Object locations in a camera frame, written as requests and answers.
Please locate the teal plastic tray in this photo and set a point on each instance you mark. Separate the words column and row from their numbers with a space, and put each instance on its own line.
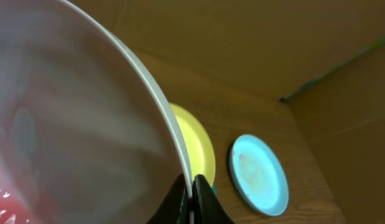
column 214, row 189

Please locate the white plate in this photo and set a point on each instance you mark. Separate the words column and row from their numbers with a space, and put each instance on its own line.
column 86, row 134

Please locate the yellow-green plate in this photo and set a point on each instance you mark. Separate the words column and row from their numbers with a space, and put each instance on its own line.
column 199, row 147

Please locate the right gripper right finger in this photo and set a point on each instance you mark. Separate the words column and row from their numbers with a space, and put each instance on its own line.
column 206, row 207

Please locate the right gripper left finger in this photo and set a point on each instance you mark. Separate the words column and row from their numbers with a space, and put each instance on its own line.
column 174, row 207

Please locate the light blue plate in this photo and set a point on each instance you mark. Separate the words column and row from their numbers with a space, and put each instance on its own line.
column 258, row 175

